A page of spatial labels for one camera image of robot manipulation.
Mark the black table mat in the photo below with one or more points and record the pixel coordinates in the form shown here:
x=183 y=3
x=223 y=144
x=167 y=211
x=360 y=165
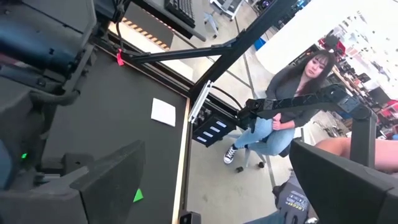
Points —
x=118 y=102

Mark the person's leg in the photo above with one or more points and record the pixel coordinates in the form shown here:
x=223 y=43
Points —
x=264 y=219

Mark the dark gray side desk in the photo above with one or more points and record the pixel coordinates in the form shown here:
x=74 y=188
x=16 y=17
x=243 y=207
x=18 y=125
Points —
x=200 y=21

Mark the black keyboard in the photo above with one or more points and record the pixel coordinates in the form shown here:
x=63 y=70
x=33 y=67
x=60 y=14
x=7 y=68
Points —
x=182 y=11

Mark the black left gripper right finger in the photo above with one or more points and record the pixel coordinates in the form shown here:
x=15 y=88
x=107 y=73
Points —
x=342 y=193

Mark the blue bin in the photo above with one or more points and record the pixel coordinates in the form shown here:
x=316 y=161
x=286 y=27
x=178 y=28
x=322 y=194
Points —
x=259 y=43

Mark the silver aluminium bracket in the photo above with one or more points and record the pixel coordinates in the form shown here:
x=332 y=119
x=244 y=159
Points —
x=199 y=102

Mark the black table-level camera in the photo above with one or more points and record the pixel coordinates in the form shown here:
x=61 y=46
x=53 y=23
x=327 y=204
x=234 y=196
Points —
x=189 y=218

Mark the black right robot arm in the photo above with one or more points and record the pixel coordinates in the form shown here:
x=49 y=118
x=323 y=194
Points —
x=105 y=7

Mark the white metal cart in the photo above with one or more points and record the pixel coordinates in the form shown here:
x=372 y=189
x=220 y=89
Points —
x=224 y=6

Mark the green wedge eraser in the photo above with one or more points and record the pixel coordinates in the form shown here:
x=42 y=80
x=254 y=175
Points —
x=138 y=197

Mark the person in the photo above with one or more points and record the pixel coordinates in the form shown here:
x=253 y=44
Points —
x=289 y=90

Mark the black box white labels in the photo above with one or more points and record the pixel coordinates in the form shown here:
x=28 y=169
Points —
x=217 y=135

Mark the small red clip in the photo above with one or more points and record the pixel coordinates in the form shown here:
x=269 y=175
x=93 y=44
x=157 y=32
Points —
x=120 y=59

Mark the square sticky note pad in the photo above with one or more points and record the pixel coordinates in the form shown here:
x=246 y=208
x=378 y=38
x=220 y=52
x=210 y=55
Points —
x=163 y=112

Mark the office chair with casters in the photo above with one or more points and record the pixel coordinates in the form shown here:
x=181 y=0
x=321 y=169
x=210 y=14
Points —
x=286 y=152

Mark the person's forearm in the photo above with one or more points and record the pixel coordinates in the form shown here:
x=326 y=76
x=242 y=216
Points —
x=385 y=155

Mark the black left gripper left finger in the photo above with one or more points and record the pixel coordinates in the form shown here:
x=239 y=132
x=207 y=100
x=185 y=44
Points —
x=115 y=186

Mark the gray work glove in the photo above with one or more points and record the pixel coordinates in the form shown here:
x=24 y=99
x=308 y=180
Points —
x=292 y=202

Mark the black mat orange striped edge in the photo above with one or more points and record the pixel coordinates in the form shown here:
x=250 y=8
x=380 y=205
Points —
x=149 y=25

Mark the black aluminium table frame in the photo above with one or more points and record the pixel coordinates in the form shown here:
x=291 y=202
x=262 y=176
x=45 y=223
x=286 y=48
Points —
x=245 y=37

